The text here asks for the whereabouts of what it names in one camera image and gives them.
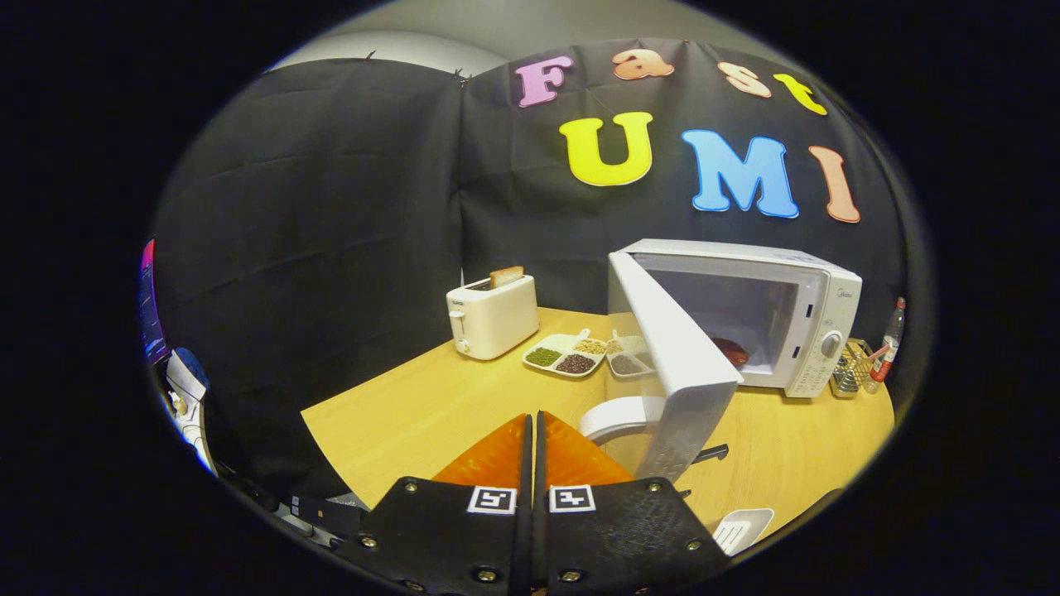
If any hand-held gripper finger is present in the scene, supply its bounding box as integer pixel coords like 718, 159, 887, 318
534, 410, 731, 596
356, 412, 532, 596

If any white toaster oven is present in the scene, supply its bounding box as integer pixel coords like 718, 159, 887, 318
578, 238, 863, 485

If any brown sausage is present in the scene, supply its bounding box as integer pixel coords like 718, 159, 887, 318
708, 335, 750, 368

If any white pop-up toaster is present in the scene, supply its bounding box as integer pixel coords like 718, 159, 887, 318
446, 275, 540, 361

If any white divided bean tray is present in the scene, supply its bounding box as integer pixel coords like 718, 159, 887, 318
523, 333, 610, 379

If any black box device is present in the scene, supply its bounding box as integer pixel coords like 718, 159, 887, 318
290, 495, 369, 539

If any white slotted tray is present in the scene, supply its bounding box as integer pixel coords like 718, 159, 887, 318
712, 507, 775, 556

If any black backdrop cloth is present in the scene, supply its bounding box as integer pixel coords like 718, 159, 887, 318
149, 37, 908, 502

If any white and blue device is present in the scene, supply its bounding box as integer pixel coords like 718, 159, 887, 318
166, 348, 218, 477

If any plastic bottle red label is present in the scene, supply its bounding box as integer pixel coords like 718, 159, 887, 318
870, 297, 907, 383

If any purple lit screen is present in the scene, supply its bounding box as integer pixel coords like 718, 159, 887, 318
139, 240, 166, 365

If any wire mesh basket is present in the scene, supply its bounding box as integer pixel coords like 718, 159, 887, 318
831, 339, 875, 395

